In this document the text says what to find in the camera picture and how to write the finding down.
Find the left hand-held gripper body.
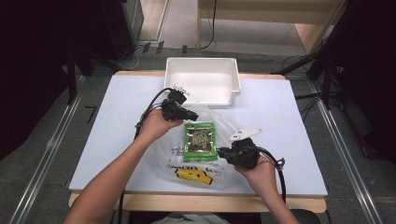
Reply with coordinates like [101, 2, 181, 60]
[160, 84, 191, 122]

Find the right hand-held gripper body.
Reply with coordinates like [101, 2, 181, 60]
[224, 127, 263, 170]

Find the green snack packet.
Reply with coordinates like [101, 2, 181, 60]
[182, 121, 219, 163]

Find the clear plastic bag yellow smiley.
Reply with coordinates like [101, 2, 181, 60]
[151, 103, 250, 189]

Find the white plastic bin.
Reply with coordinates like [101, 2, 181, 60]
[163, 57, 243, 108]

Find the person's left hand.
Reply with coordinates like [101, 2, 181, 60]
[136, 107, 185, 145]

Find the person's right hand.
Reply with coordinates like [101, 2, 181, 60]
[233, 154, 280, 196]

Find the person's grey shirt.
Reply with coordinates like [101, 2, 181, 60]
[152, 212, 232, 224]

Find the black cabinet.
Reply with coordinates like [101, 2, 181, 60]
[99, 0, 145, 63]

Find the black metal stand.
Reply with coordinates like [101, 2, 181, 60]
[65, 43, 96, 105]

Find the black tripod stand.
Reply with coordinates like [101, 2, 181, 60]
[270, 36, 347, 110]

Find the light wooden shelf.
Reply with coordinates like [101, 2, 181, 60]
[196, 0, 347, 56]

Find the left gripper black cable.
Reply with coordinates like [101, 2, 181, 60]
[117, 87, 174, 224]

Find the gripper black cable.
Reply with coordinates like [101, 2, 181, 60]
[117, 87, 174, 224]
[256, 146, 288, 203]

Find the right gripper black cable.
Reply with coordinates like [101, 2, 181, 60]
[256, 146, 288, 203]

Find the white floor cable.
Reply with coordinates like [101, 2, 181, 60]
[116, 46, 140, 71]

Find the black hanging cable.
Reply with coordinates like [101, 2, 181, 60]
[200, 0, 219, 50]

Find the metal floor rail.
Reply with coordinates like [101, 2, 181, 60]
[8, 76, 87, 224]
[307, 80, 384, 224]

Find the black floor cable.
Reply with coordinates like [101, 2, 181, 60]
[281, 54, 314, 72]

